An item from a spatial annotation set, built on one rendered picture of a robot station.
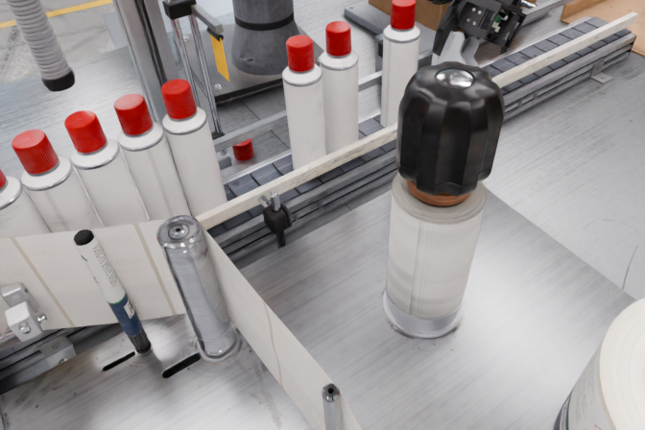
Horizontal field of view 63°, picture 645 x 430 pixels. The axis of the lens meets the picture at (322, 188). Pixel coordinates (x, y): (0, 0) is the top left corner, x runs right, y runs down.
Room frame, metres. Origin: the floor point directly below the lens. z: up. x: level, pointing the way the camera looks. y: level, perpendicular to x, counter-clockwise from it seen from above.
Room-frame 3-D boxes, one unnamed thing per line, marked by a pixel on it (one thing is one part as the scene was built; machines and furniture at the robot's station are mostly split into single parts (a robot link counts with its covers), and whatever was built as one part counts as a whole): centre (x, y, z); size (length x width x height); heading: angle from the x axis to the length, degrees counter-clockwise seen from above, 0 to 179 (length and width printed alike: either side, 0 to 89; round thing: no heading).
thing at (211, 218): (0.66, -0.16, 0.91); 1.07 x 0.01 x 0.02; 121
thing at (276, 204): (0.47, 0.06, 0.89); 0.03 x 0.03 x 0.12; 31
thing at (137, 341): (0.31, 0.21, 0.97); 0.02 x 0.02 x 0.19
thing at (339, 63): (0.62, -0.03, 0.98); 0.05 x 0.05 x 0.20
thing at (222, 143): (0.72, -0.12, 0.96); 1.07 x 0.01 x 0.01; 121
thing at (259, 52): (0.98, 0.09, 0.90); 0.15 x 0.15 x 0.10
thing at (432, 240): (0.34, -0.11, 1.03); 0.09 x 0.09 x 0.30
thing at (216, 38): (0.56, 0.11, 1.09); 0.03 x 0.01 x 0.06; 31
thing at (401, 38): (0.68, -0.13, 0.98); 0.05 x 0.05 x 0.20
